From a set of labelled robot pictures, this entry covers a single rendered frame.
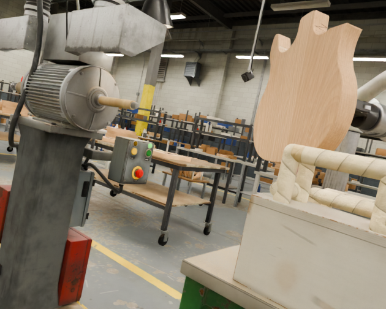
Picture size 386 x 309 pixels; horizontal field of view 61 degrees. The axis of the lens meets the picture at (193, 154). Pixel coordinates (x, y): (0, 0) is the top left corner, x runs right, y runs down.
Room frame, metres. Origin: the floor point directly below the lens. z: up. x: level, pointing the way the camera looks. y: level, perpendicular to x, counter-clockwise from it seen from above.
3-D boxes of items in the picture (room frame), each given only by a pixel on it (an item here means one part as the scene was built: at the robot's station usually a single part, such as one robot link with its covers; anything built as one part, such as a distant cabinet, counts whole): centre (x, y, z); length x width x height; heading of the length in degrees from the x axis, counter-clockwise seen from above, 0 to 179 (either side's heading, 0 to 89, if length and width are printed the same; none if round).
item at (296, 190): (0.65, -0.20, 1.12); 0.11 x 0.03 x 0.03; 140
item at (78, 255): (1.56, 0.51, 0.49); 0.25 x 0.12 x 0.37; 52
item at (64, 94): (1.40, 0.55, 1.25); 0.41 x 0.27 x 0.26; 52
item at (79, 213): (1.55, 0.52, 0.93); 0.15 x 0.10 x 0.55; 52
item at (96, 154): (1.49, 0.38, 1.02); 0.19 x 0.04 x 0.04; 142
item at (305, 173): (0.68, -0.23, 1.15); 0.03 x 0.03 x 0.09
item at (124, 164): (1.53, 0.34, 0.99); 0.24 x 0.21 x 0.26; 52
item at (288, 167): (0.61, -0.18, 1.15); 0.03 x 0.03 x 0.09
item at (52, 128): (1.43, 0.61, 1.11); 0.36 x 0.24 x 0.04; 52
